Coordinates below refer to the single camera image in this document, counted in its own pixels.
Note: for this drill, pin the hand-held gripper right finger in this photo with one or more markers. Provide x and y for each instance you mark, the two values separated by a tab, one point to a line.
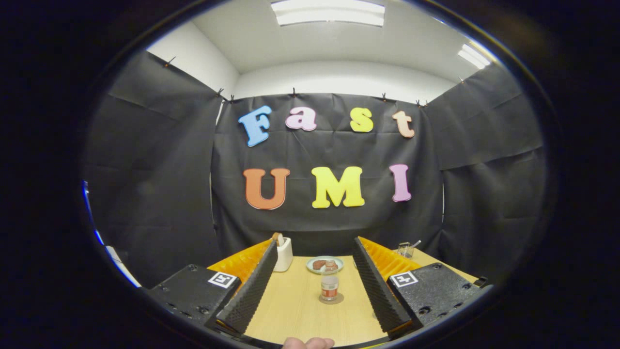
380	291

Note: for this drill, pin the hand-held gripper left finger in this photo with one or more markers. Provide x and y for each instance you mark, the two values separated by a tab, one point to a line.
252	291

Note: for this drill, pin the round brown coaster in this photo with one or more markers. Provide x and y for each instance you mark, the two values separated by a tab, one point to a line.
339	300

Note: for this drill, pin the clear plastic juice bottle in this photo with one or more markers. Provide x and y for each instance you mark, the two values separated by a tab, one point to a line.
330	287

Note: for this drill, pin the white toaster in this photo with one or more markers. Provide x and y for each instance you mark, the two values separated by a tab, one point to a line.
285	257

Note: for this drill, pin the wooden table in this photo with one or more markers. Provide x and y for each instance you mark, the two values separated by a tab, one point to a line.
295	310

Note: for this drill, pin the toast slice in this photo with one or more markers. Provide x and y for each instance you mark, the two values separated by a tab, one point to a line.
279	238

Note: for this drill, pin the pale green plate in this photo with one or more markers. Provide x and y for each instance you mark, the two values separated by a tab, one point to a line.
311	269

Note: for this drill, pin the small black clamp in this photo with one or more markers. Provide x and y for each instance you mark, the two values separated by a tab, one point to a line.
481	281

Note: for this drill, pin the black backdrop cloth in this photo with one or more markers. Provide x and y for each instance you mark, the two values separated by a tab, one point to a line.
155	194

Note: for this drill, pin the small ceiling light panel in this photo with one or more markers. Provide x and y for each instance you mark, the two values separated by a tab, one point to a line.
473	56

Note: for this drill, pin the large ceiling light panel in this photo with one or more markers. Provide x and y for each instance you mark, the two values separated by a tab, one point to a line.
328	13

